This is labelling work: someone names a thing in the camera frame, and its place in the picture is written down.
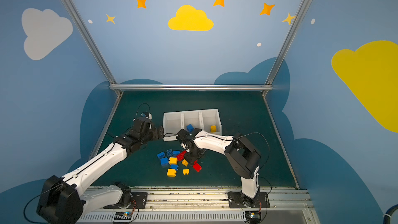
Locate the large yellow lego brick bottom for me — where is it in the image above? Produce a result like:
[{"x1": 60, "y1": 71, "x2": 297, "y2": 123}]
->
[{"x1": 167, "y1": 169, "x2": 177, "y2": 177}]

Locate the yellow lego brick left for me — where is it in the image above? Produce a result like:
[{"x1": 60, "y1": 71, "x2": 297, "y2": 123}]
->
[{"x1": 169, "y1": 157, "x2": 178, "y2": 165}]

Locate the red lego brick lower right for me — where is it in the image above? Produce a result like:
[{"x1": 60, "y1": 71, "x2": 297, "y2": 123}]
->
[{"x1": 192, "y1": 161, "x2": 202, "y2": 172}]

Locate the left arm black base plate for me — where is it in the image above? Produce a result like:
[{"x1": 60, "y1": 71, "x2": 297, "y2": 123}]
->
[{"x1": 103, "y1": 192, "x2": 148, "y2": 209}]

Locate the aluminium frame post right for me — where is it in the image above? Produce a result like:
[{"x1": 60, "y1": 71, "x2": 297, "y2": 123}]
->
[{"x1": 262, "y1": 0, "x2": 313, "y2": 100}]

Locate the aluminium frame post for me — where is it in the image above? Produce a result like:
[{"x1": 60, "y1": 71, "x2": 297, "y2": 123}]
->
[
  {"x1": 61, "y1": 0, "x2": 117, "y2": 85},
  {"x1": 262, "y1": 0, "x2": 313, "y2": 100}
]

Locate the long red lego brick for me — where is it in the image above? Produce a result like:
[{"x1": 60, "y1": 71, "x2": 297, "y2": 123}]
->
[{"x1": 176, "y1": 150, "x2": 187, "y2": 161}]

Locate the middle white bin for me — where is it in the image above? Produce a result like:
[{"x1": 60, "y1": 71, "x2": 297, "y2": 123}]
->
[{"x1": 181, "y1": 110, "x2": 204, "y2": 131}]

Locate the yellow lego brick centre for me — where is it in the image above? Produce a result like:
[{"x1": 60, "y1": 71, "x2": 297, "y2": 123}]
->
[{"x1": 181, "y1": 159, "x2": 189, "y2": 167}]

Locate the left white bin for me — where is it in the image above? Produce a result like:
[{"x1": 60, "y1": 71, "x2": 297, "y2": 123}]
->
[{"x1": 163, "y1": 112, "x2": 184, "y2": 142}]

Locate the controller board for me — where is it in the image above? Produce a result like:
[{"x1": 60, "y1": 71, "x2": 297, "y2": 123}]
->
[
  {"x1": 245, "y1": 212, "x2": 261, "y2": 224},
  {"x1": 113, "y1": 212, "x2": 133, "y2": 224}
]

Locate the right controller board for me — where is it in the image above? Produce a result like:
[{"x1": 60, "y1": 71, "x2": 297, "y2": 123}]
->
[{"x1": 245, "y1": 212, "x2": 261, "y2": 224}]

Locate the white bin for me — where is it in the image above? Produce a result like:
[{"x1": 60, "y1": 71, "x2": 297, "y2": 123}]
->
[
  {"x1": 163, "y1": 112, "x2": 184, "y2": 142},
  {"x1": 181, "y1": 110, "x2": 204, "y2": 131},
  {"x1": 201, "y1": 109, "x2": 222, "y2": 135}
]

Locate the small blue lego brick lower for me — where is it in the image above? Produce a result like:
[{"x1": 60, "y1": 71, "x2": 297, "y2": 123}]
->
[{"x1": 170, "y1": 164, "x2": 178, "y2": 171}]

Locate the left controller board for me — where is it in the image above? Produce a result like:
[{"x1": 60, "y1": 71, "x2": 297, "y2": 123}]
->
[{"x1": 113, "y1": 212, "x2": 133, "y2": 224}]

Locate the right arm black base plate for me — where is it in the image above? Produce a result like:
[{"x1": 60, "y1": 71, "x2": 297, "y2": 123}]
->
[{"x1": 227, "y1": 191, "x2": 270, "y2": 208}]

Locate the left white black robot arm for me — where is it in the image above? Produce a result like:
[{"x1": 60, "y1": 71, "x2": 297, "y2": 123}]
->
[{"x1": 36, "y1": 117, "x2": 164, "y2": 224}]

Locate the aluminium frame post left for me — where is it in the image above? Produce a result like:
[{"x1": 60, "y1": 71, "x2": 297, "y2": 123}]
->
[{"x1": 61, "y1": 0, "x2": 117, "y2": 85}]

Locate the right white bin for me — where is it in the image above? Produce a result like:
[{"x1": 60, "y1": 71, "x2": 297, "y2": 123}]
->
[{"x1": 201, "y1": 109, "x2": 222, "y2": 135}]

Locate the blue lego brick left large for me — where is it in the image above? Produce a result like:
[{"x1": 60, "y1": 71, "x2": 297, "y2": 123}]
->
[{"x1": 160, "y1": 158, "x2": 169, "y2": 167}]

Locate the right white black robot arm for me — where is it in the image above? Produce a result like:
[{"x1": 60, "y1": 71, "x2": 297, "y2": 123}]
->
[{"x1": 176, "y1": 128, "x2": 269, "y2": 208}]

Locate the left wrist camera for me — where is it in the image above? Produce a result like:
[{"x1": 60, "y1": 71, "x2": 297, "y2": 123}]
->
[{"x1": 141, "y1": 112, "x2": 152, "y2": 119}]

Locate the aluminium frame rail back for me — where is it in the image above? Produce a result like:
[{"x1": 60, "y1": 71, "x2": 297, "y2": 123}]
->
[{"x1": 109, "y1": 84, "x2": 273, "y2": 91}]

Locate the blue lego brick top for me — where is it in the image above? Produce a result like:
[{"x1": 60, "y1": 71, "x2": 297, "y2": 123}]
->
[{"x1": 187, "y1": 124, "x2": 194, "y2": 132}]

